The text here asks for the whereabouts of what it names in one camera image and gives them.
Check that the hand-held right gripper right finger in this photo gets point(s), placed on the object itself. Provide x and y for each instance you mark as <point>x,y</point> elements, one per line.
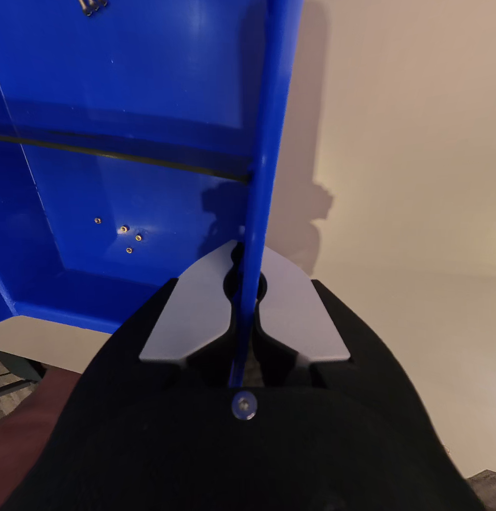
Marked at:
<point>304,315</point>

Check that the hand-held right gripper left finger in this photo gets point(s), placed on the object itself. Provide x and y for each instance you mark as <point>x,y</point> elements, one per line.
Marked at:
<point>188,315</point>

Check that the blue plastic parts bin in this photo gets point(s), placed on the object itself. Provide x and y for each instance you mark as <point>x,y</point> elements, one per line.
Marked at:
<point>152,80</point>

